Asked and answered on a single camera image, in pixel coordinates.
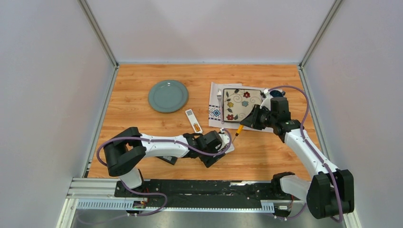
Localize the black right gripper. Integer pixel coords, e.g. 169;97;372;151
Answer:
240;104;276;131

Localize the yellow handled screwdriver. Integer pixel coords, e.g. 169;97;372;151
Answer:
232;124;244;143

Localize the short white remote control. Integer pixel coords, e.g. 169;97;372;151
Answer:
221;144;235;156

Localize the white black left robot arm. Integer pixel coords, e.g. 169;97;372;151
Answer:
96;127;234;197

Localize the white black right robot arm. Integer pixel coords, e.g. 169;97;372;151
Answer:
240;97;355;219

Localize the long white remote control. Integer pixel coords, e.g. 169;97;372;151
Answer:
185;109;203;133

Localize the black remote control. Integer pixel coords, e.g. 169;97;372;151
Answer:
158;156;178;165

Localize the floral square ceramic plate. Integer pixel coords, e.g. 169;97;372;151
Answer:
223;88;262;122

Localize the white patterned placemat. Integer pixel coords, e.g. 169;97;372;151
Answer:
208;82;265;129

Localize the silver fork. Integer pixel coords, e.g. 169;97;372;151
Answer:
217;88;224;124

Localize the teal round plate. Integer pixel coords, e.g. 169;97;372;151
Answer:
148;80;189;113

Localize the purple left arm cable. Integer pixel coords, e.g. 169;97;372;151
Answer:
96;128;233;167

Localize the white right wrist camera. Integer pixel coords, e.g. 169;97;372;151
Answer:
260;88;272;109

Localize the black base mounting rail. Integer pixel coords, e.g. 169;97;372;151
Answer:
114;179;300;217

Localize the aluminium frame rail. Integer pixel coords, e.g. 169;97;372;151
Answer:
67;178;119;200

